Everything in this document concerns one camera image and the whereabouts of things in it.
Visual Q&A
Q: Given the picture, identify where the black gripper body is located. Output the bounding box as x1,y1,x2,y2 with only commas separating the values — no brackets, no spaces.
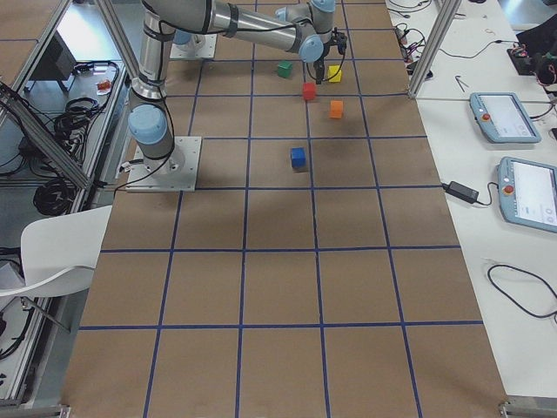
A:
312,59,325,75

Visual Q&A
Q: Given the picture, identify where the red block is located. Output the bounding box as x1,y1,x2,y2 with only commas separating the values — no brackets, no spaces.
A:
302,83,317,101

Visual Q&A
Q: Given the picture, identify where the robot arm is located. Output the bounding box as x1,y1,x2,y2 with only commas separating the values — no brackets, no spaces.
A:
173,30,205,48
128,1,335,170

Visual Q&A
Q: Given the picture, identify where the yellow block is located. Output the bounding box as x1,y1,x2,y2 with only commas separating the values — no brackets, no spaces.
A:
326,64,342,83

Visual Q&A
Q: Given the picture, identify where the green block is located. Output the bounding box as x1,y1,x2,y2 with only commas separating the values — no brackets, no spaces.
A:
277,60,293,78

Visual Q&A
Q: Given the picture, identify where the orange block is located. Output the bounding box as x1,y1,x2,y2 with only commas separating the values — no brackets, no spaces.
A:
329,100,344,119

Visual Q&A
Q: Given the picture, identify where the blue block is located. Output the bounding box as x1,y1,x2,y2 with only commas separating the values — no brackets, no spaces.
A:
290,147,306,170

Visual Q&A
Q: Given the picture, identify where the allen key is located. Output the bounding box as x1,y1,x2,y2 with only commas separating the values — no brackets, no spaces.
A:
454,75,467,91

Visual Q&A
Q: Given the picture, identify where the black power adapter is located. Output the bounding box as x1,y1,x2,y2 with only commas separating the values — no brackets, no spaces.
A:
442,181,479,204

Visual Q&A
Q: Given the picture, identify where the far teach pendant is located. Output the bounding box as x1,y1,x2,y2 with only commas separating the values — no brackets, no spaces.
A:
469,92,541,144

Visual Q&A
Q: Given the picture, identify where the teach pendant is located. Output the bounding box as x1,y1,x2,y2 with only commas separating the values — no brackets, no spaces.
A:
469,92,541,144
497,157,556,233

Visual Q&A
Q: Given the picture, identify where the orange snack packet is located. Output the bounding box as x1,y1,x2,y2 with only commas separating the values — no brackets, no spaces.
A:
97,79,111,96

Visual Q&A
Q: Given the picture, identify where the near teach pendant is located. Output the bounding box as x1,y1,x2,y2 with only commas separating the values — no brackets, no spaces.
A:
497,157,556,233

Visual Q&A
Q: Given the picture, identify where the white chair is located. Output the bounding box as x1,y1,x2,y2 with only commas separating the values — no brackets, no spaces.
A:
1,206,112,298

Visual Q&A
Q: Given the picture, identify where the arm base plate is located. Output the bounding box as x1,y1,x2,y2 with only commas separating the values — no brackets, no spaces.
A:
124,136,202,192
171,35,217,60

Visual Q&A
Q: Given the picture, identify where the aluminium frame post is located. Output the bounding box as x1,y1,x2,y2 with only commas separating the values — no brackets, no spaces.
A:
407,0,461,98

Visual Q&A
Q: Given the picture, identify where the black cable loop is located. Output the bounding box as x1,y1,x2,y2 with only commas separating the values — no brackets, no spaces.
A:
487,263,557,319

